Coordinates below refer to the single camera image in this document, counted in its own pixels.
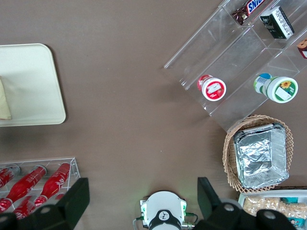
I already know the grey cable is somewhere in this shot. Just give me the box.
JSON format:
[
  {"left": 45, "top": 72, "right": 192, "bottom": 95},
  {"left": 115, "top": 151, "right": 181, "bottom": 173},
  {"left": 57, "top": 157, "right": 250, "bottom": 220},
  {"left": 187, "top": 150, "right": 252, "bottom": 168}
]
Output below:
[{"left": 132, "top": 215, "right": 147, "bottom": 230}]

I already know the brown Snickers chocolate bar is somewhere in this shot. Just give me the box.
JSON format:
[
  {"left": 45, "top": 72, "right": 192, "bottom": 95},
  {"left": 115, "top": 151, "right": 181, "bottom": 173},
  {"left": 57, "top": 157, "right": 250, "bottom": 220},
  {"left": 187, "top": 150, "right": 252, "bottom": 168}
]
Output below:
[{"left": 231, "top": 0, "right": 267, "bottom": 25}]

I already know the black and white carton box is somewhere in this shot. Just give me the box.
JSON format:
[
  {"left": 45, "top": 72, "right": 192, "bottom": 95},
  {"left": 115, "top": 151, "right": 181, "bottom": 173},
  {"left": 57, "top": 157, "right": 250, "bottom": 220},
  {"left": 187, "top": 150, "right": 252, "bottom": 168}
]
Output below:
[{"left": 260, "top": 6, "right": 295, "bottom": 40}]

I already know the green sunflower yogurt cup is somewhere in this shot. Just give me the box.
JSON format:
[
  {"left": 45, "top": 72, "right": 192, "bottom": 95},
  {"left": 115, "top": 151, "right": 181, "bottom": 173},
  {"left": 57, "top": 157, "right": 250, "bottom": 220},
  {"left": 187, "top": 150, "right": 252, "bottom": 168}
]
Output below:
[{"left": 253, "top": 73, "right": 299, "bottom": 104}]

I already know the beige sandwich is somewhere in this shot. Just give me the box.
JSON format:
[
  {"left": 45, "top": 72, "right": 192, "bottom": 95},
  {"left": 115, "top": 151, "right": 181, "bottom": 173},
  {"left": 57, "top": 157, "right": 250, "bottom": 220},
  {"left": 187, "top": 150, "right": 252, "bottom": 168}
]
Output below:
[{"left": 0, "top": 76, "right": 12, "bottom": 120}]

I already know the puffed snack clear bag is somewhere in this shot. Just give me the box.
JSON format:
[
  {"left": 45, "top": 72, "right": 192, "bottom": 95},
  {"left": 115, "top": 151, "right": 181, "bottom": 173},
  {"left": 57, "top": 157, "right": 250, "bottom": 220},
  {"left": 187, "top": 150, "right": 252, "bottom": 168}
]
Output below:
[{"left": 243, "top": 196, "right": 307, "bottom": 219}]

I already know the white plastic bin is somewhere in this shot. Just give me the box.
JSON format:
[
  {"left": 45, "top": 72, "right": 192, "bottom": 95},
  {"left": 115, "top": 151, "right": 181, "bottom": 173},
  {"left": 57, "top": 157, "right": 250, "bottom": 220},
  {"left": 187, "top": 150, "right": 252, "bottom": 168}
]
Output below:
[{"left": 237, "top": 189, "right": 307, "bottom": 230}]

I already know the red cola bottle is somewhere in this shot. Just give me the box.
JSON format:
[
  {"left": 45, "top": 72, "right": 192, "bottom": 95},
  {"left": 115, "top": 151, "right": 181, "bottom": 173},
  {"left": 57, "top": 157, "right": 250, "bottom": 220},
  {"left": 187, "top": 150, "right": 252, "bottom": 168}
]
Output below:
[
  {"left": 0, "top": 165, "right": 47, "bottom": 213},
  {"left": 0, "top": 166, "right": 21, "bottom": 190},
  {"left": 12, "top": 195, "right": 39, "bottom": 220},
  {"left": 34, "top": 162, "right": 71, "bottom": 207}
]

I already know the clear acrylic bottle rack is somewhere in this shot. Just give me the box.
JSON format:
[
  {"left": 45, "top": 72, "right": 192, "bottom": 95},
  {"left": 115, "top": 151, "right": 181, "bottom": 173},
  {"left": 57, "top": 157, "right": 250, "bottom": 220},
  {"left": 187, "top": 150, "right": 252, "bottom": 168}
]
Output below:
[{"left": 0, "top": 157, "right": 81, "bottom": 216}]

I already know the woven wicker basket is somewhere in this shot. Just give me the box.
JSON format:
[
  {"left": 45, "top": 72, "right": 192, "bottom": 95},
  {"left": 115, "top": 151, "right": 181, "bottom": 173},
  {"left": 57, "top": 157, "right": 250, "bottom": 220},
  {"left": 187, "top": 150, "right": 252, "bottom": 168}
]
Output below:
[{"left": 223, "top": 114, "right": 295, "bottom": 193}]

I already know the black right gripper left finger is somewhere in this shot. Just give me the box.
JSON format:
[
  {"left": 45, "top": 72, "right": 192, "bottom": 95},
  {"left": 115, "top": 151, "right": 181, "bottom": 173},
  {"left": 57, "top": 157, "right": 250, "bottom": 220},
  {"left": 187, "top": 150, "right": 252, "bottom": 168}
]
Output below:
[{"left": 15, "top": 177, "right": 91, "bottom": 230}]

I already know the black cable with green plug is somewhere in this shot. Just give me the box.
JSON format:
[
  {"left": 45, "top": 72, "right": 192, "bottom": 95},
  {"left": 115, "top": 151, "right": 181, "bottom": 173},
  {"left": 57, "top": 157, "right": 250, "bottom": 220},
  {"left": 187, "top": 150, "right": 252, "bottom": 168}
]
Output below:
[{"left": 184, "top": 211, "right": 200, "bottom": 227}]

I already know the clear acrylic tiered shelf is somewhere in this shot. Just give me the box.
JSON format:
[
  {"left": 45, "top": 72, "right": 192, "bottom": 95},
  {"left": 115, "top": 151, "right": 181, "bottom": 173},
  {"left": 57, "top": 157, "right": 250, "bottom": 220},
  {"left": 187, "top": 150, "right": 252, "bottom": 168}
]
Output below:
[{"left": 164, "top": 0, "right": 307, "bottom": 134}]

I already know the red and brown snack packet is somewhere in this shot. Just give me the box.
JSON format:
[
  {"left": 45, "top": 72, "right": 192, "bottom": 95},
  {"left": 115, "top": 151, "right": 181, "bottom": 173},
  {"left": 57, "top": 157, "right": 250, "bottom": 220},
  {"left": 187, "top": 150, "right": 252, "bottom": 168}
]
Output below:
[{"left": 297, "top": 38, "right": 307, "bottom": 59}]

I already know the aluminium foil container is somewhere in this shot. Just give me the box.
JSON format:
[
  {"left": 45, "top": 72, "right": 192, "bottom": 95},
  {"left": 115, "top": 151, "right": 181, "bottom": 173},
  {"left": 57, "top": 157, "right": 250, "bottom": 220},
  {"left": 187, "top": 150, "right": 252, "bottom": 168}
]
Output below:
[{"left": 233, "top": 122, "right": 290, "bottom": 188}]

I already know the cream plastic tray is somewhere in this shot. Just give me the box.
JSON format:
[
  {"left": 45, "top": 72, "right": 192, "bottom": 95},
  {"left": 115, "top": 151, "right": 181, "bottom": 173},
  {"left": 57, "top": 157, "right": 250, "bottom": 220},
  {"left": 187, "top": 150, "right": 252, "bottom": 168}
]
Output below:
[{"left": 0, "top": 43, "right": 67, "bottom": 127}]

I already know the teal snack packet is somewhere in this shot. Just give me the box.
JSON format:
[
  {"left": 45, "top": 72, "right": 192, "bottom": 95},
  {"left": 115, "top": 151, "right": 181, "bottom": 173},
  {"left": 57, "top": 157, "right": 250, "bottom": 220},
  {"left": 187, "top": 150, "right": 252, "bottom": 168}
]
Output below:
[{"left": 280, "top": 196, "right": 299, "bottom": 204}]

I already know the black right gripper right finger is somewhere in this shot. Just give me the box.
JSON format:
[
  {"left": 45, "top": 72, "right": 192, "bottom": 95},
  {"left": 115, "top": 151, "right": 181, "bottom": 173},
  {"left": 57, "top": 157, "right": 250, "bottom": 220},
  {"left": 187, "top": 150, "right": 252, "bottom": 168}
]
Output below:
[{"left": 193, "top": 177, "right": 259, "bottom": 230}]

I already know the red strawberry yogurt cup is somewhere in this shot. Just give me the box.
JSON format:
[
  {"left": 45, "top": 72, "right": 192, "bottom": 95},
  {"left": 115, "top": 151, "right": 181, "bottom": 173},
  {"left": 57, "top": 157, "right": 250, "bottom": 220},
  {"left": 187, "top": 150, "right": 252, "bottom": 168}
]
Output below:
[{"left": 197, "top": 74, "right": 227, "bottom": 102}]

